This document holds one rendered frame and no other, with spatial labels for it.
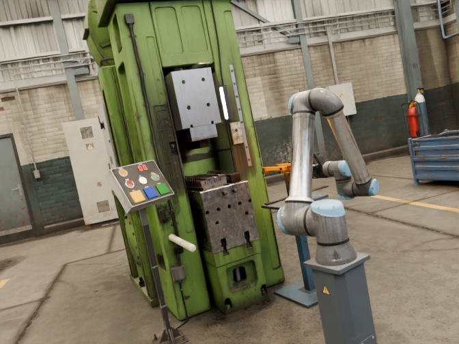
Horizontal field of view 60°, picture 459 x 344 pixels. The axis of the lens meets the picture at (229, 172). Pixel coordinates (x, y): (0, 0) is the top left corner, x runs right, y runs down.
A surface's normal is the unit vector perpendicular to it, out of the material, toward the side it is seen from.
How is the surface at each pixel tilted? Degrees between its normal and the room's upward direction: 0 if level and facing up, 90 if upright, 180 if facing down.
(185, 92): 90
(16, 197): 90
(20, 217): 90
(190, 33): 90
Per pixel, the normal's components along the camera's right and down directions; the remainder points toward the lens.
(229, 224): 0.41, 0.00
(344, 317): -0.19, 0.13
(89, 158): 0.21, 0.04
